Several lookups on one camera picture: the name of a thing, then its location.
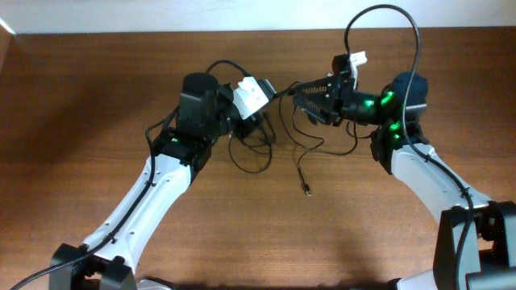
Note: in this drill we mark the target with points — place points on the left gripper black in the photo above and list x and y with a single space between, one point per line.
245 128

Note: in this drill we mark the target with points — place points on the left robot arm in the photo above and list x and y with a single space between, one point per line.
108 258

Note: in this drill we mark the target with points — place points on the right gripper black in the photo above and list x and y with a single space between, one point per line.
343 91

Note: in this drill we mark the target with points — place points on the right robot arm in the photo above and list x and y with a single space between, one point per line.
475 246

